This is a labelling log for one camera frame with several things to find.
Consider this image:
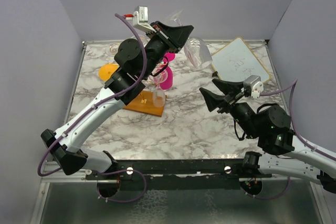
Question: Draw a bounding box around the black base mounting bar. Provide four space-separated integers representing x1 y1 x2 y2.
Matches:
86 158 271 191

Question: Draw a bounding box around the gold wire glass rack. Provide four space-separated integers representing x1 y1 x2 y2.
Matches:
110 42 169 117

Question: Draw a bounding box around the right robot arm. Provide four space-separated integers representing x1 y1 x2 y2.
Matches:
200 76 335 193

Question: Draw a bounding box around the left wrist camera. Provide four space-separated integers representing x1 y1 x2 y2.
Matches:
123 6 156 35

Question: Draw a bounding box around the pink plastic wine glass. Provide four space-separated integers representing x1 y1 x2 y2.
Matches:
154 52 175 90

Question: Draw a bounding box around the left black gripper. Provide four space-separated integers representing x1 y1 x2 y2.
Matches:
140 20 193 80

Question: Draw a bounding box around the clear wine glass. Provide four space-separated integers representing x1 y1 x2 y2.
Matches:
139 35 148 46
105 43 120 57
164 9 212 70

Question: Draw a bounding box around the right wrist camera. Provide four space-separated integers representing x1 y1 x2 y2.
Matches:
243 75 264 99

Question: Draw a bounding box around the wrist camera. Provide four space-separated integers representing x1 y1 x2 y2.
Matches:
243 75 264 99
123 6 156 35

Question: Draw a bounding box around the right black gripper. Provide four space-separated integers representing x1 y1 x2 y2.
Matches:
199 78 261 139

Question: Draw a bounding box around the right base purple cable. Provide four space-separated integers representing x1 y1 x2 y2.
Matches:
243 176 292 200

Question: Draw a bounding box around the yellow plastic wine glass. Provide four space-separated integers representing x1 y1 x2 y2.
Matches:
98 63 119 81

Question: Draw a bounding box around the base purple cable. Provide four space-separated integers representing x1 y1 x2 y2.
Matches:
96 168 149 204
243 176 292 200

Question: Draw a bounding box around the white board gold rim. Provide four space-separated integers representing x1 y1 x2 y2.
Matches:
211 37 271 83

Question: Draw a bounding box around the clear flute glass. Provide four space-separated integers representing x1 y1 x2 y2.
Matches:
148 70 168 108

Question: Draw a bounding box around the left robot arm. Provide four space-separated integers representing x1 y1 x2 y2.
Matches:
41 21 194 179

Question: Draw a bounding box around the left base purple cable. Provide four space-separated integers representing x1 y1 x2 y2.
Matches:
96 168 149 204

